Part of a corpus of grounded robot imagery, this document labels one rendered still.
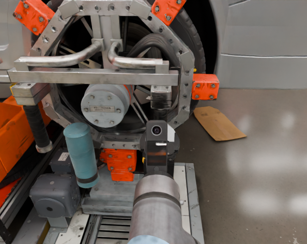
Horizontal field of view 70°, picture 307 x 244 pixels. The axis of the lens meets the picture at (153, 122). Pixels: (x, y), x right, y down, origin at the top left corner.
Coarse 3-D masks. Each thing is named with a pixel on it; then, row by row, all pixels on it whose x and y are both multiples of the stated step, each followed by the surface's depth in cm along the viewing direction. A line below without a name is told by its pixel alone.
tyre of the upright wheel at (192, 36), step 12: (60, 0) 69; (180, 12) 70; (180, 24) 71; (192, 24) 74; (36, 36) 76; (180, 36) 73; (192, 36) 73; (192, 48) 75; (204, 60) 78; (204, 72) 80; (60, 96) 89; (192, 108) 88; (108, 132) 97
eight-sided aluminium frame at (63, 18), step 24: (72, 0) 61; (96, 0) 61; (120, 0) 61; (144, 0) 62; (48, 24) 66; (48, 48) 70; (192, 72) 71; (48, 96) 79; (72, 120) 86; (168, 120) 83; (96, 144) 90; (120, 144) 89
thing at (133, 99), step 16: (80, 16) 72; (128, 16) 73; (64, 48) 80; (96, 64) 82; (64, 96) 88; (80, 96) 99; (176, 96) 86; (80, 112) 94; (128, 112) 109; (144, 112) 93; (112, 128) 97; (128, 128) 97; (144, 128) 95
